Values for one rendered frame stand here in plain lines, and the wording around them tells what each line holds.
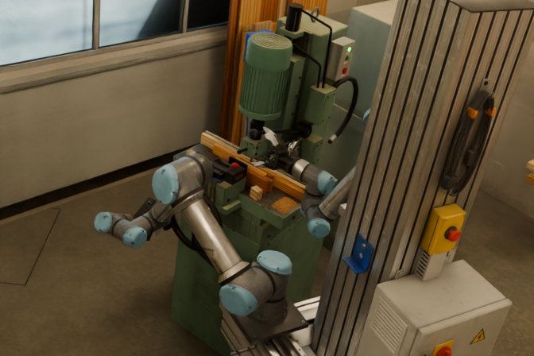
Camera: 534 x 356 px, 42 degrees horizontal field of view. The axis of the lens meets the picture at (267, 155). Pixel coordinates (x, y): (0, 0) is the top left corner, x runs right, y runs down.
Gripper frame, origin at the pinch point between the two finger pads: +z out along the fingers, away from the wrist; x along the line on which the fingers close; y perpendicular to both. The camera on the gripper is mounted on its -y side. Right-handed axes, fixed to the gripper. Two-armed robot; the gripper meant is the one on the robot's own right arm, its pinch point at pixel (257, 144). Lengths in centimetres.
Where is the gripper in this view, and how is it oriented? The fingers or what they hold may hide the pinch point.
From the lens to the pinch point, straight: 269.4
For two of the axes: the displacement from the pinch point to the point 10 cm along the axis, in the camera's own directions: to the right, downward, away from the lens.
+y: -5.4, 1.1, -8.3
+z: -7.8, -4.3, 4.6
